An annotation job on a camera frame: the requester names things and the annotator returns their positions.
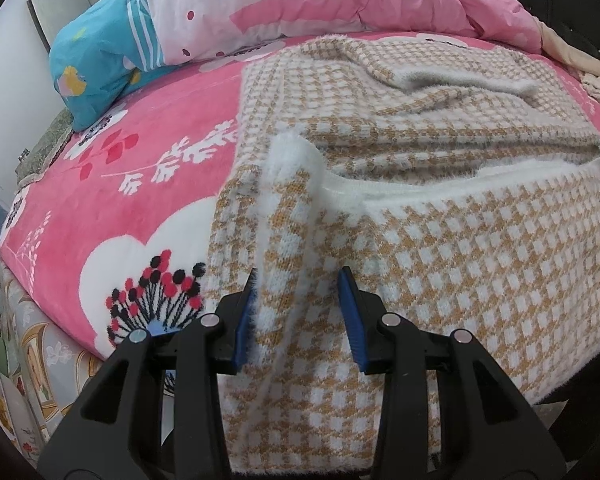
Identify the grey floral bed skirt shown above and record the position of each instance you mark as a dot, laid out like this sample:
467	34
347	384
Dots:
35	355

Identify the beige houndstooth knit coat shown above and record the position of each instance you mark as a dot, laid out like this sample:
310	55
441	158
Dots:
455	270

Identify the black headboard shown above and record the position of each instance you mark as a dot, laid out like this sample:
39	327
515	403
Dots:
555	5

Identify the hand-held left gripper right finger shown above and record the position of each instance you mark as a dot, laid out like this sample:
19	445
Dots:
352	327

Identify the green patterned cloth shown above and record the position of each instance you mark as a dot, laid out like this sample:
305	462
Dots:
42	150

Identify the white floral plate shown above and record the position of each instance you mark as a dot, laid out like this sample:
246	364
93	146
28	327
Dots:
10	405

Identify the pink floral blanket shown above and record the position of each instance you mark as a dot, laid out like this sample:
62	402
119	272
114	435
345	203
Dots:
155	125

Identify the pink and blue cartoon quilt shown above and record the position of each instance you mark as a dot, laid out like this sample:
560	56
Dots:
305	0

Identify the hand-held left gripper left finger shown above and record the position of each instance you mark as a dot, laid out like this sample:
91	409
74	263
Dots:
242	330

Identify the beige garment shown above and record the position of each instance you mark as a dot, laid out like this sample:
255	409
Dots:
570	50

